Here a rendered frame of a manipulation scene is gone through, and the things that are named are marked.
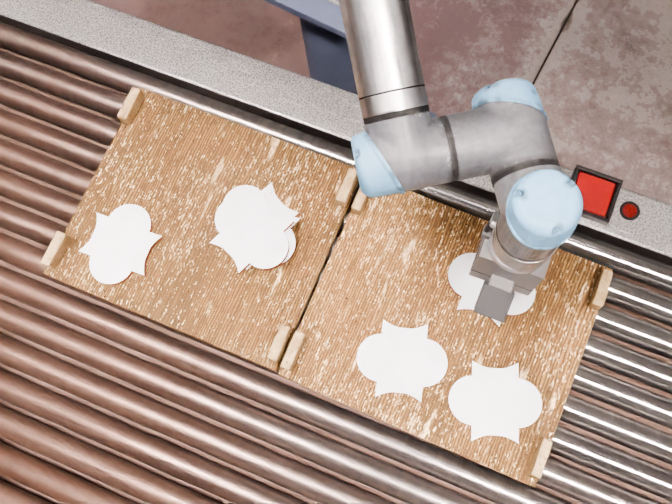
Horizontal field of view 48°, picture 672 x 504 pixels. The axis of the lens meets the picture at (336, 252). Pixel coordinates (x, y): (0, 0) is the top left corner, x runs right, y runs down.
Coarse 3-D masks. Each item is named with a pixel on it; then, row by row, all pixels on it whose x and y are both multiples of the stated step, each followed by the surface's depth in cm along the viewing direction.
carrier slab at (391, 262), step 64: (384, 256) 117; (448, 256) 116; (576, 256) 115; (320, 320) 115; (448, 320) 114; (512, 320) 113; (576, 320) 113; (320, 384) 112; (448, 384) 111; (448, 448) 109; (512, 448) 109
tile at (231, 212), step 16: (224, 208) 117; (240, 208) 117; (256, 208) 117; (224, 224) 117; (240, 224) 116; (256, 224) 116; (272, 224) 116; (288, 224) 116; (224, 240) 116; (240, 240) 116; (256, 240) 116; (272, 240) 116; (240, 256) 115; (256, 256) 115; (272, 256) 115; (240, 272) 115
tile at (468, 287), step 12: (456, 264) 115; (468, 264) 115; (456, 276) 115; (468, 276) 114; (456, 288) 114; (468, 288) 114; (480, 288) 114; (468, 300) 114; (516, 300) 113; (528, 300) 113; (516, 312) 113
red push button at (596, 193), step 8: (584, 176) 119; (592, 176) 119; (576, 184) 119; (584, 184) 119; (592, 184) 119; (600, 184) 119; (608, 184) 119; (584, 192) 119; (592, 192) 119; (600, 192) 119; (608, 192) 118; (584, 200) 118; (592, 200) 118; (600, 200) 118; (608, 200) 118; (584, 208) 118; (592, 208) 118; (600, 208) 118
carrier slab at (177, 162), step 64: (128, 128) 125; (192, 128) 124; (128, 192) 122; (192, 192) 121; (320, 192) 120; (64, 256) 120; (192, 256) 119; (320, 256) 118; (192, 320) 116; (256, 320) 115
